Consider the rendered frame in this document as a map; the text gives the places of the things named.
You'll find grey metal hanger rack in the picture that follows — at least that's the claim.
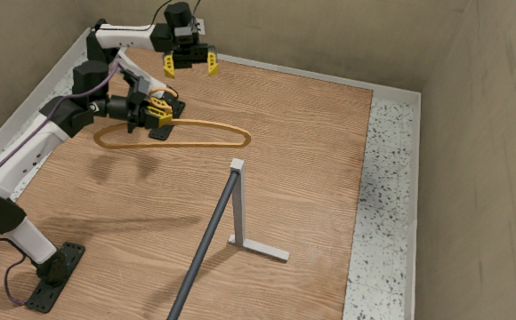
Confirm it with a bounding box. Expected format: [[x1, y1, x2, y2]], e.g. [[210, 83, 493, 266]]
[[166, 158, 290, 320]]

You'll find orange wire hanger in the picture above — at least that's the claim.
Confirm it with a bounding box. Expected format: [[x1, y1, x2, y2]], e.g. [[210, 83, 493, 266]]
[[93, 87, 252, 149]]

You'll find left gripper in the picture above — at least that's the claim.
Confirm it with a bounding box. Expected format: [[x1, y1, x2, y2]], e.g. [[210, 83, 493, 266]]
[[162, 41, 218, 79]]

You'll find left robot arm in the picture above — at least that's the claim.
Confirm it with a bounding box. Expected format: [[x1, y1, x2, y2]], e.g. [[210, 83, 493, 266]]
[[86, 2, 199, 141]]

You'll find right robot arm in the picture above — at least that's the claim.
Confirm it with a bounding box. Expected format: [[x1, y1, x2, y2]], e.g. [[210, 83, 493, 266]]
[[0, 60, 150, 313]]

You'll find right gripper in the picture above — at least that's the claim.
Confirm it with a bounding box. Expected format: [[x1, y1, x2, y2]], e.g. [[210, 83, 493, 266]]
[[109, 95, 172, 134]]

